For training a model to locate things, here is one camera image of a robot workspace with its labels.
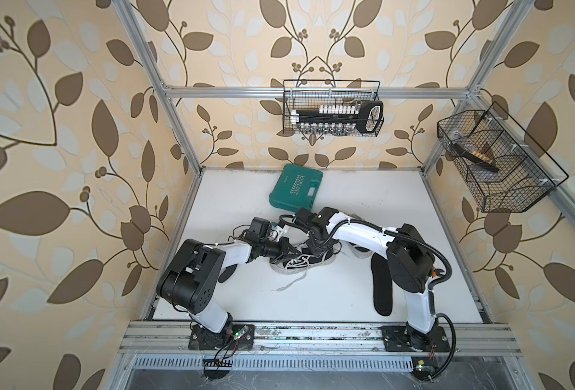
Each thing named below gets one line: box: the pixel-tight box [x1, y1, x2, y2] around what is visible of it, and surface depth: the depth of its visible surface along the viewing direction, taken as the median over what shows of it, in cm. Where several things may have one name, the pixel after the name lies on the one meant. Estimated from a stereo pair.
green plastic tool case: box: [268, 164, 324, 211], surface depth 111 cm
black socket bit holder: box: [290, 100, 385, 135], surface depth 86 cm
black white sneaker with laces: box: [270, 247, 335, 274], surface depth 88 cm
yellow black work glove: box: [218, 263, 238, 283], surface depth 89 cm
